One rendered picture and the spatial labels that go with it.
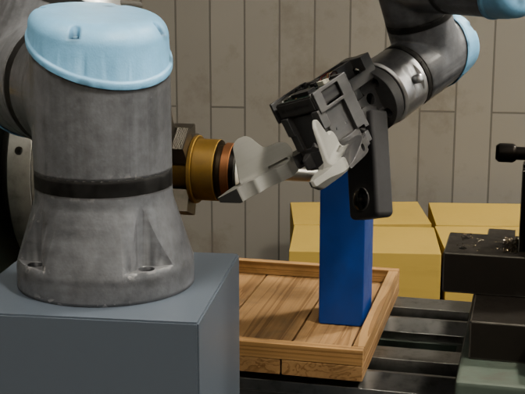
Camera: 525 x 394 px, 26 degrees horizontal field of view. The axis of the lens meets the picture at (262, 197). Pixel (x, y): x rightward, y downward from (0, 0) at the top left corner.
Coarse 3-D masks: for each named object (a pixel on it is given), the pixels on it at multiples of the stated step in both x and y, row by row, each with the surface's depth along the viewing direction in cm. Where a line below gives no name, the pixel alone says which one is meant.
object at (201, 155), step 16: (192, 144) 152; (208, 144) 152; (224, 144) 156; (192, 160) 151; (208, 160) 151; (224, 160) 151; (176, 176) 153; (192, 176) 151; (208, 176) 151; (224, 176) 151; (192, 192) 153; (208, 192) 152
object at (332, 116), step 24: (336, 72) 118; (360, 72) 121; (384, 72) 121; (288, 96) 120; (312, 96) 114; (336, 96) 116; (360, 96) 121; (384, 96) 121; (288, 120) 118; (336, 120) 116; (360, 120) 117; (312, 144) 118; (312, 168) 119
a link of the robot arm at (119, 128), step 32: (32, 32) 90; (64, 32) 88; (96, 32) 88; (128, 32) 89; (160, 32) 93; (32, 64) 91; (64, 64) 89; (96, 64) 88; (128, 64) 89; (160, 64) 92; (32, 96) 92; (64, 96) 89; (96, 96) 89; (128, 96) 90; (160, 96) 92; (32, 128) 93; (64, 128) 90; (96, 128) 89; (128, 128) 90; (160, 128) 92; (64, 160) 90; (96, 160) 90; (128, 160) 91; (160, 160) 93
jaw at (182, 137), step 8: (176, 128) 152; (184, 128) 152; (176, 136) 151; (184, 136) 151; (176, 144) 150; (184, 144) 150; (176, 152) 150; (184, 152) 150; (176, 160) 152; (184, 160) 151
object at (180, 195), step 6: (174, 192) 154; (180, 192) 153; (186, 192) 153; (174, 198) 153; (180, 198) 153; (186, 198) 153; (180, 204) 153; (186, 204) 153; (192, 204) 155; (180, 210) 153; (186, 210) 153; (192, 210) 155
